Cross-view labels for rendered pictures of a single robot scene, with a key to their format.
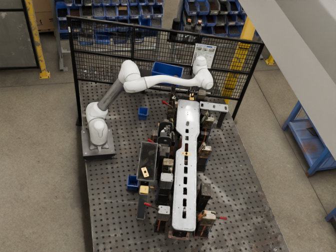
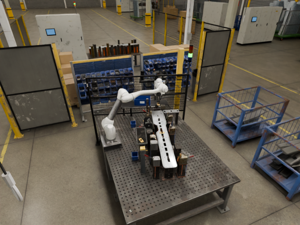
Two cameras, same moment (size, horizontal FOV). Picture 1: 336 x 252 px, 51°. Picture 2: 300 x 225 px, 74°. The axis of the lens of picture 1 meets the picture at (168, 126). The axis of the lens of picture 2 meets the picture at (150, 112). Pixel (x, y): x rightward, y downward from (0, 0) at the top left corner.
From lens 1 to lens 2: 86 cm
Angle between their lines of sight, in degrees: 18
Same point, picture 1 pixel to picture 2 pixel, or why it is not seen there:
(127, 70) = (121, 91)
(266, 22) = not seen: outside the picture
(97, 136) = (110, 133)
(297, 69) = not seen: outside the picture
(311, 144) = (229, 131)
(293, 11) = not seen: outside the picture
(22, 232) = (70, 208)
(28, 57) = (64, 115)
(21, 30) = (60, 99)
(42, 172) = (78, 172)
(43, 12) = (70, 94)
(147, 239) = (150, 183)
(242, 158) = (193, 135)
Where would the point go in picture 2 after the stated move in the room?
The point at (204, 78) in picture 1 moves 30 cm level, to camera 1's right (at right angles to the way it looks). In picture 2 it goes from (162, 86) to (182, 86)
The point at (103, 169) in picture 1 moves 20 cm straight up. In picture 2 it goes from (116, 153) to (115, 143)
